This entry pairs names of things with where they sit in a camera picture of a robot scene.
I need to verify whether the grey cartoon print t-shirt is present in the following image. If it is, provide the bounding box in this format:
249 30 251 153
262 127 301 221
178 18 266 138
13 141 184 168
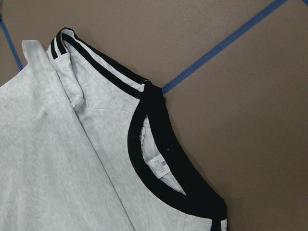
0 28 227 231

